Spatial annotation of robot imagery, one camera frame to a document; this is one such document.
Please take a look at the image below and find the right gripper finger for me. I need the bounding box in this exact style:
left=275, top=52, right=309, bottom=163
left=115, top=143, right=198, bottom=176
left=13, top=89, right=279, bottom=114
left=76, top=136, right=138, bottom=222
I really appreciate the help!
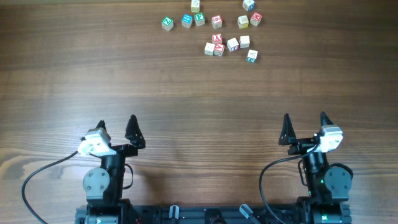
left=320, top=111, right=333, bottom=126
left=279, top=113, right=296, bottom=146

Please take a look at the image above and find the yellow sided wooden block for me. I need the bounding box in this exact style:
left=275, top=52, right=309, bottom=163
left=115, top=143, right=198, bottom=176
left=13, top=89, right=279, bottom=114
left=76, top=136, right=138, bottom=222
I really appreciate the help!
left=238, top=15, right=249, bottom=29

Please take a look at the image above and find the red Y letter block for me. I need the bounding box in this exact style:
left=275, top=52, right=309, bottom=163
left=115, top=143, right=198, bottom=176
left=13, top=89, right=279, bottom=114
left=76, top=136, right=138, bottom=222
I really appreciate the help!
left=211, top=34, right=223, bottom=44

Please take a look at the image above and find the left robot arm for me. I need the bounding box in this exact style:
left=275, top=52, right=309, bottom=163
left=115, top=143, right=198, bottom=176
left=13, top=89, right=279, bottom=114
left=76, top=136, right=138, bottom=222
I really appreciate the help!
left=75, top=115, right=146, bottom=224

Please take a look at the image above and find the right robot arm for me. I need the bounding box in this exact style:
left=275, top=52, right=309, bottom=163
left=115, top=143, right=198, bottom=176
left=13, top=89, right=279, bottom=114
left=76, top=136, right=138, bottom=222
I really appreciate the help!
left=279, top=112, right=353, bottom=224

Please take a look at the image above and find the green sided wooden block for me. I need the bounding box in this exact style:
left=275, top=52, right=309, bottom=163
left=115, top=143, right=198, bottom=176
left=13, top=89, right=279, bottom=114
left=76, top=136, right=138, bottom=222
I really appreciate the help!
left=246, top=49, right=258, bottom=63

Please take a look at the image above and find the plain wooden block right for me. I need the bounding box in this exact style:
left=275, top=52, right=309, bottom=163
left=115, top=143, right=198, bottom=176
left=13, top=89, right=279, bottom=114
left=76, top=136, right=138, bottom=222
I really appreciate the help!
left=239, top=35, right=251, bottom=49

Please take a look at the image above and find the plain wooden block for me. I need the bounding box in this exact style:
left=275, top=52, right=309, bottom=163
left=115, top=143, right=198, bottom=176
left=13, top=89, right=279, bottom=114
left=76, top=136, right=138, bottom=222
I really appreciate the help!
left=239, top=35, right=251, bottom=49
left=205, top=42, right=215, bottom=56

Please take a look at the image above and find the red A letter block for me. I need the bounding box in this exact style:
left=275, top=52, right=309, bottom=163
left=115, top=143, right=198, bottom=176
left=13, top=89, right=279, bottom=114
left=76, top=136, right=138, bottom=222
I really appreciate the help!
left=213, top=43, right=225, bottom=57

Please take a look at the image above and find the plain wooden block left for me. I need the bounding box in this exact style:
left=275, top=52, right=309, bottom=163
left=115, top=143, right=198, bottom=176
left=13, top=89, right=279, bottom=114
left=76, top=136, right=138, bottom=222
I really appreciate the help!
left=205, top=42, right=215, bottom=56

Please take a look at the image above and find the green Z letter block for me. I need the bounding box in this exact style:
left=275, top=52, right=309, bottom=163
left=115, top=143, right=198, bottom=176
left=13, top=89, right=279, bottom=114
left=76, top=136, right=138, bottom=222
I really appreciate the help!
left=161, top=17, right=174, bottom=31

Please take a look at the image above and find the red M letter block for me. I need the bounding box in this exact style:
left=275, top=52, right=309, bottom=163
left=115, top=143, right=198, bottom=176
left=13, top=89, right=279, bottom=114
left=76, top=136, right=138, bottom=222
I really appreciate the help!
left=250, top=12, right=263, bottom=27

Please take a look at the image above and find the blue letter block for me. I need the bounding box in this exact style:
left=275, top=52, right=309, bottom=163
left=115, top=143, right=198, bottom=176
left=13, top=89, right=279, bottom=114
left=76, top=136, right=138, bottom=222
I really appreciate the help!
left=182, top=14, right=193, bottom=29

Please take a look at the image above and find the green F letter block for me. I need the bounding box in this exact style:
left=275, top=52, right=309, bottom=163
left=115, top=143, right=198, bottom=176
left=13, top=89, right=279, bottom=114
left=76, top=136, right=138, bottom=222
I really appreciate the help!
left=194, top=12, right=205, bottom=26

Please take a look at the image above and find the red 6 letter block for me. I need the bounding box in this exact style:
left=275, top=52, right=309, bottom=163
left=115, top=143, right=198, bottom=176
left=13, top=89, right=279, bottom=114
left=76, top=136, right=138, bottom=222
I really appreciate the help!
left=211, top=15, right=223, bottom=29

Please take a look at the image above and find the blue sided top block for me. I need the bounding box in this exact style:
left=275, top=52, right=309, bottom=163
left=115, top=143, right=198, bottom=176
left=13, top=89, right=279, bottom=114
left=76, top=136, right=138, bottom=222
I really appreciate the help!
left=243, top=0, right=255, bottom=11

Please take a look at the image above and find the yellow top letter block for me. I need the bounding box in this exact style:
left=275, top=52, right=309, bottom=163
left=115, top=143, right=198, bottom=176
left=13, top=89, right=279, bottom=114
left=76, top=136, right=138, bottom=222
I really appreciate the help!
left=190, top=0, right=200, bottom=12

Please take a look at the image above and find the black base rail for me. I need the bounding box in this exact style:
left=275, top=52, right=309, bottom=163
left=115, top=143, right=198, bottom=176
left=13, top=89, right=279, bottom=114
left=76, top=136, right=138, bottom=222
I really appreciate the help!
left=75, top=203, right=353, bottom=224

